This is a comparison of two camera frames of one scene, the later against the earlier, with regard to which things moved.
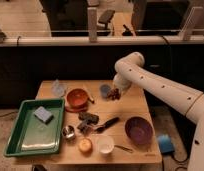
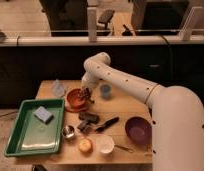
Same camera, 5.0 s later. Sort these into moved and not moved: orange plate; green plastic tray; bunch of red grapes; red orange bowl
Moved: bunch of red grapes
Not moved: green plastic tray; orange plate; red orange bowl
